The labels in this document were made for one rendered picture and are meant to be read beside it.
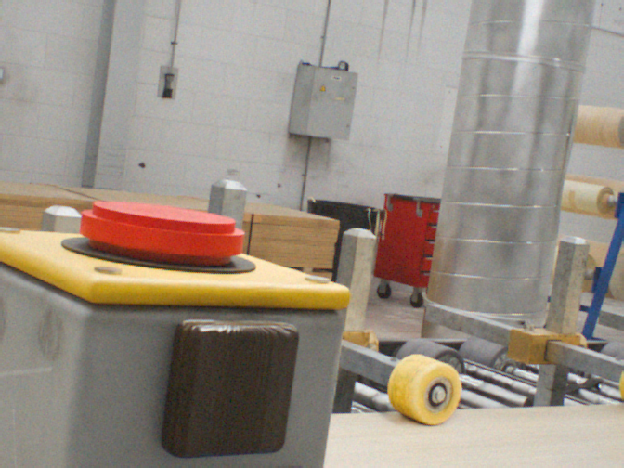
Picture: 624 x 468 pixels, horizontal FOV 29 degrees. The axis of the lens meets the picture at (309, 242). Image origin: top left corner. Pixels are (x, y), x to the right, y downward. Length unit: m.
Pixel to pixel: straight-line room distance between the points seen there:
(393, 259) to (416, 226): 0.33
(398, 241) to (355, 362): 7.44
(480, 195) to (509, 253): 0.25
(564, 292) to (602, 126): 5.97
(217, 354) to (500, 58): 4.47
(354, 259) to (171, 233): 1.44
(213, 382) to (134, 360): 0.02
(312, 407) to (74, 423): 0.06
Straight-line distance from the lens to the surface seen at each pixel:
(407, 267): 9.02
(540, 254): 4.80
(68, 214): 1.48
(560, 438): 1.62
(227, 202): 1.59
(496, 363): 2.56
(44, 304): 0.28
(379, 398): 2.09
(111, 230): 0.29
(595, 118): 8.03
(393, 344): 2.50
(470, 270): 4.74
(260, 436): 0.28
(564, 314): 2.04
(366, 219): 8.41
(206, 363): 0.26
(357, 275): 1.73
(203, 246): 0.29
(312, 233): 7.65
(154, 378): 0.27
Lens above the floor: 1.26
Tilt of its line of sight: 6 degrees down
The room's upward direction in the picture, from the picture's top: 8 degrees clockwise
